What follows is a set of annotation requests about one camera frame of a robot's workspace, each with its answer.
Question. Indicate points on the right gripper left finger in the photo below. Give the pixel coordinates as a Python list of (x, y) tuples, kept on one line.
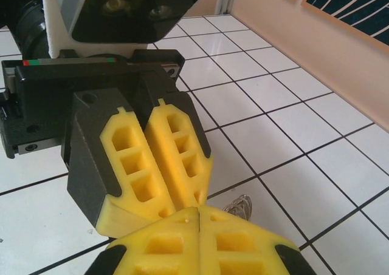
[(170, 235)]

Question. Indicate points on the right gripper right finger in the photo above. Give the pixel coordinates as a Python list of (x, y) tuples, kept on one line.
[(243, 247)]

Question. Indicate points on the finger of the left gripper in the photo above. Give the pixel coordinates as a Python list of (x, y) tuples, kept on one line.
[(91, 165), (194, 141)]

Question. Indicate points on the metal plate with keyrings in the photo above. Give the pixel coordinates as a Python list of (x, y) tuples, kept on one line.
[(240, 206)]

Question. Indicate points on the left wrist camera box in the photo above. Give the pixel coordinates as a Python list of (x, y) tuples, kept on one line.
[(127, 14)]

